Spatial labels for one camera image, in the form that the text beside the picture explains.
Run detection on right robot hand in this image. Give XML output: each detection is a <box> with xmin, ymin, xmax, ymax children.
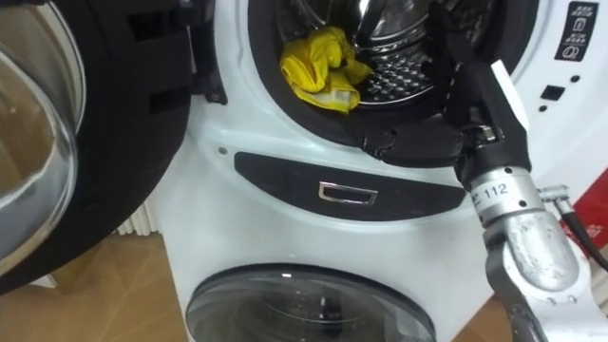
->
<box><xmin>363</xmin><ymin>0</ymin><xmax>532</xmax><ymax>186</ymax></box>

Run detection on yellow cloth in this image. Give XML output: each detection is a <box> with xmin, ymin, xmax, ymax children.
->
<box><xmin>278</xmin><ymin>26</ymin><xmax>374</xmax><ymax>115</ymax></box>

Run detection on red box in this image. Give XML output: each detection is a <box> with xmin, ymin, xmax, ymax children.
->
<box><xmin>560</xmin><ymin>166</ymin><xmax>608</xmax><ymax>249</ymax></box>

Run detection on white stacked washing machines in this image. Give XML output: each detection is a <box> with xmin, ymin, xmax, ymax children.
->
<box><xmin>159</xmin><ymin>0</ymin><xmax>608</xmax><ymax>342</ymax></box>

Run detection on white radiator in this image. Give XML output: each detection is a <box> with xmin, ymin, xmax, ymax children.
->
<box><xmin>115</xmin><ymin>198</ymin><xmax>162</xmax><ymax>237</ymax></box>

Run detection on open black washing machine door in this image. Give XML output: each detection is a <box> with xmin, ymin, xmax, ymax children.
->
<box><xmin>0</xmin><ymin>0</ymin><xmax>228</xmax><ymax>296</ymax></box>

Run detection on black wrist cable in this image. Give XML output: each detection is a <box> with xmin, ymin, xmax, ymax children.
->
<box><xmin>539</xmin><ymin>184</ymin><xmax>608</xmax><ymax>273</ymax></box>

